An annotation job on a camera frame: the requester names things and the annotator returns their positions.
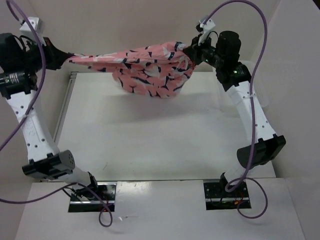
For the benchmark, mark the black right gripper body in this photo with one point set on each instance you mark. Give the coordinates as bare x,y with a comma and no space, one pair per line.
206,53

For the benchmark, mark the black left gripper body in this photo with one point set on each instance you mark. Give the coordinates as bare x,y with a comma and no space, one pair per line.
33,57

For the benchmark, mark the pink shark print shorts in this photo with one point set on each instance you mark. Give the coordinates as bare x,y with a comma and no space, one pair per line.
157,71

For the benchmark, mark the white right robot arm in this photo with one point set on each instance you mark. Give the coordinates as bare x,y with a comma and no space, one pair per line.
237,82

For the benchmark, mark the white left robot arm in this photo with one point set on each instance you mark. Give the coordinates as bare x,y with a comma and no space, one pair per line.
18,85

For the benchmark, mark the white plastic basket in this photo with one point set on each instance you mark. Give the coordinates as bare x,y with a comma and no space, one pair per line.
225,102

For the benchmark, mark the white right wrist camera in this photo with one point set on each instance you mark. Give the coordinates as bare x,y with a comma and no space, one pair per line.
204,26

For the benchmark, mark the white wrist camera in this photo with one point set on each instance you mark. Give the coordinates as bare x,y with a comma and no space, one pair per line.
204,26
34,23

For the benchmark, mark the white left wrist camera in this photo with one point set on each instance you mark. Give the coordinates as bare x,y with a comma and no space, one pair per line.
34,23

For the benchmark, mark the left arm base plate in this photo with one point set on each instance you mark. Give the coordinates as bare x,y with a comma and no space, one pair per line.
81,204

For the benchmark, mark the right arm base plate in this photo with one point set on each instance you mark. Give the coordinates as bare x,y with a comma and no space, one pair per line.
216,198

